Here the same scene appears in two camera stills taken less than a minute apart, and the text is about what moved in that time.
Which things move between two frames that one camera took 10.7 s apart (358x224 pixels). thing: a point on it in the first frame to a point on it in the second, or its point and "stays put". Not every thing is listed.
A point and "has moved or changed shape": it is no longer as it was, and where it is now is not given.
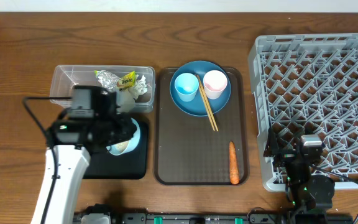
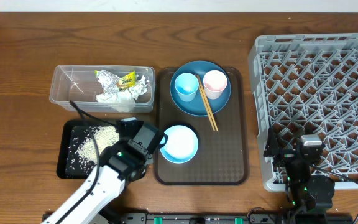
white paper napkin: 127,96 stays put
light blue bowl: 126,147 has moved or changed shape
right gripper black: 272,149 stays put
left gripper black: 129,129 to 123,147
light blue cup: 186,84 stays put
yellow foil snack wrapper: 112,82 stays put
